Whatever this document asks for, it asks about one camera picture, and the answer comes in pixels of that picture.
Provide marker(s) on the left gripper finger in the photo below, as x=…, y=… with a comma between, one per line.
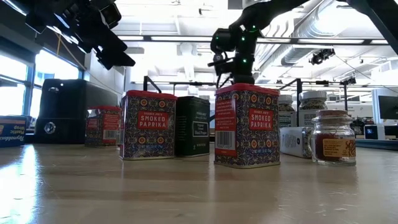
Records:
x=109, y=40
x=113, y=60

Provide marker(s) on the red-lid smoked paprika tin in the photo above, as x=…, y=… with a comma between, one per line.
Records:
x=247, y=130
x=147, y=130
x=102, y=127

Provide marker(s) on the white-lid glass spice jar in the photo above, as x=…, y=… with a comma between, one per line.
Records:
x=312, y=105
x=286, y=119
x=293, y=141

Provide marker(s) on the dark green pepper tin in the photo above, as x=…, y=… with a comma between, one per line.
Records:
x=192, y=124

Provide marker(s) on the small round glass jar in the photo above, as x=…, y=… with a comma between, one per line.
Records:
x=332, y=146

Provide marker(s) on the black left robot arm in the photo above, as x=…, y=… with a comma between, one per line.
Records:
x=40, y=9

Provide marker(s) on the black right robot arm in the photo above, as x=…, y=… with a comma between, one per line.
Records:
x=267, y=12

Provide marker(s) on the ceiling light strip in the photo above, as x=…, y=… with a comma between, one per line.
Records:
x=326, y=41
x=171, y=38

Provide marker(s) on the black toaster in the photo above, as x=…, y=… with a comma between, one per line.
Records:
x=62, y=109

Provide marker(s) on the blue plastic wrap box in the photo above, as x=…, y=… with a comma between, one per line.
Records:
x=12, y=130

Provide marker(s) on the small white box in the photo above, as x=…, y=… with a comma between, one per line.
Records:
x=374, y=132

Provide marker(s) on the white computer monitor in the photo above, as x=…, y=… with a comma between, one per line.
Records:
x=388, y=107

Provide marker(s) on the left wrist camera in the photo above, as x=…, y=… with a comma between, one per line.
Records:
x=111, y=15

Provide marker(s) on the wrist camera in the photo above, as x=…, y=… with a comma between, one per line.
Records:
x=111, y=15
x=219, y=59

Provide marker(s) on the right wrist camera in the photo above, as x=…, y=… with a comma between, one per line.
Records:
x=219, y=59

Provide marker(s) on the black ceiling camera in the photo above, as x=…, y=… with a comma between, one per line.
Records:
x=321, y=56

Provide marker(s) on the black post-mounted camera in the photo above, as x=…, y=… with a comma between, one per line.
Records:
x=348, y=80

